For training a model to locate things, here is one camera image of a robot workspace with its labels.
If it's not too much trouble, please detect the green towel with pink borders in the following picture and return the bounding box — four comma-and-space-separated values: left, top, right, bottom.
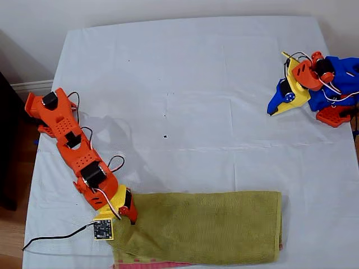
108, 190, 283, 269

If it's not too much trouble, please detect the white plastic table cover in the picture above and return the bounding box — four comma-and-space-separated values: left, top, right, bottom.
21, 15, 359, 269

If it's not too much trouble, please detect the black cabinet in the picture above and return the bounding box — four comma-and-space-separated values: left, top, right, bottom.
0, 71, 26, 211

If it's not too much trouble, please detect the black camera cable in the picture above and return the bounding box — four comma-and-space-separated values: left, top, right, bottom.
21, 221, 96, 252

